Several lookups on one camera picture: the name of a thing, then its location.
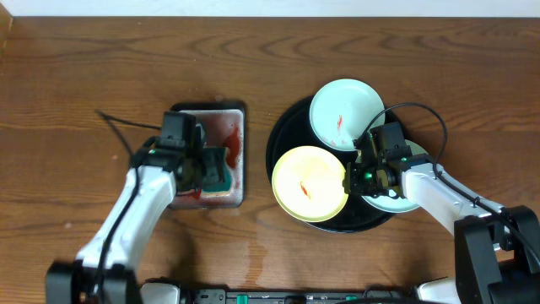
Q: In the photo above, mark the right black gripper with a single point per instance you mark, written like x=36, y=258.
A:
x=352, y=182

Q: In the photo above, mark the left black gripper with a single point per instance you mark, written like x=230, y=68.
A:
x=214, y=160

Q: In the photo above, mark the green yellow sponge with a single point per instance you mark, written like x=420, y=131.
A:
x=220, y=188

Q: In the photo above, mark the light blue plate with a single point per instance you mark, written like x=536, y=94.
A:
x=398, y=205
x=341, y=110

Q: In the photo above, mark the yellow plate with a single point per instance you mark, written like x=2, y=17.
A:
x=307, y=182

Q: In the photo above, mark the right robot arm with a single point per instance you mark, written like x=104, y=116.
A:
x=496, y=248

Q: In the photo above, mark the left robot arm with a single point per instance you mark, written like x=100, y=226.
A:
x=104, y=270

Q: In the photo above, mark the black rectangular sponge tray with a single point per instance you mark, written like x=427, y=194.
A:
x=224, y=125

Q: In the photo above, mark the black round tray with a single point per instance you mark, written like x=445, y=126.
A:
x=293, y=129

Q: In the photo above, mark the light blue top plate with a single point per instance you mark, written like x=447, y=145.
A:
x=341, y=110

